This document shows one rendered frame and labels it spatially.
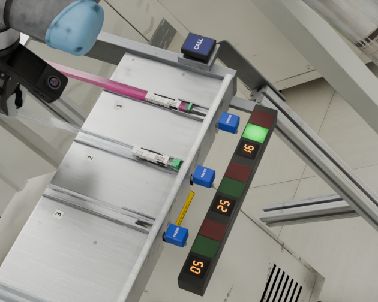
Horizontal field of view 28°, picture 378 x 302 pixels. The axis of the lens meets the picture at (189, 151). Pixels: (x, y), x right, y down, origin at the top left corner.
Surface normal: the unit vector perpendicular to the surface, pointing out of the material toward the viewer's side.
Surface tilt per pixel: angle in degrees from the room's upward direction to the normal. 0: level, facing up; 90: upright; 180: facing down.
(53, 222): 44
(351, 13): 87
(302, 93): 0
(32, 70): 86
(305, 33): 90
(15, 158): 90
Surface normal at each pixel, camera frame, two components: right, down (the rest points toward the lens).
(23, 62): 0.57, -0.20
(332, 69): -0.37, 0.79
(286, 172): -0.68, -0.59
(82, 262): -0.05, -0.54
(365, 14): -0.15, 0.62
